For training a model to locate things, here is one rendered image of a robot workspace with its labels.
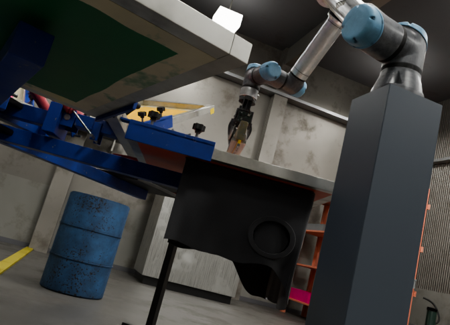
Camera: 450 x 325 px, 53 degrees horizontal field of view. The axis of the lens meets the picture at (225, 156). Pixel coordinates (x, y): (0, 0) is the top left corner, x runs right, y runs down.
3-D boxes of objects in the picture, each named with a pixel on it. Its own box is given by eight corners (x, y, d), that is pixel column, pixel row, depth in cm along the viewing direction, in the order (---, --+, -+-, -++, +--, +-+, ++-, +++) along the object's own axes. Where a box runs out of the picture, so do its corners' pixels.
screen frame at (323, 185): (303, 210, 213) (305, 202, 214) (346, 196, 156) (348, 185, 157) (140, 165, 211) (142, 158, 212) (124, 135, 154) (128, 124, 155)
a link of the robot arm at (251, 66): (254, 59, 187) (244, 65, 194) (248, 84, 184) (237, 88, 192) (270, 67, 190) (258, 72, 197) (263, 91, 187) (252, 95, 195)
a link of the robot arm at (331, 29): (366, -11, 173) (292, 90, 196) (345, -25, 169) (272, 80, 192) (379, -1, 164) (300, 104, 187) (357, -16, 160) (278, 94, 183)
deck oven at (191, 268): (212, 294, 836) (240, 186, 881) (235, 306, 720) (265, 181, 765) (128, 273, 794) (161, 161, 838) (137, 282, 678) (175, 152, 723)
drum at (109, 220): (106, 295, 460) (132, 208, 480) (99, 303, 402) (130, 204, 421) (46, 280, 454) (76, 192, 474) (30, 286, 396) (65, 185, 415)
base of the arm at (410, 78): (434, 104, 128) (440, 72, 130) (391, 86, 124) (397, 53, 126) (398, 116, 142) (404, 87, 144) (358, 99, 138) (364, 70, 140)
